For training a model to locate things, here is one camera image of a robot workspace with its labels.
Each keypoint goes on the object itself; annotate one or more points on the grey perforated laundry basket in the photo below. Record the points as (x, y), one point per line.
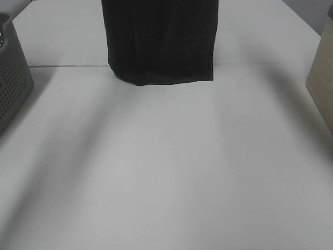
(16, 80)

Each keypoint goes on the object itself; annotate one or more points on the dark grey towel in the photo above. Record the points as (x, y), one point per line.
(161, 42)

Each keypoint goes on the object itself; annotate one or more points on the beige box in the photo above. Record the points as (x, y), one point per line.
(319, 81)

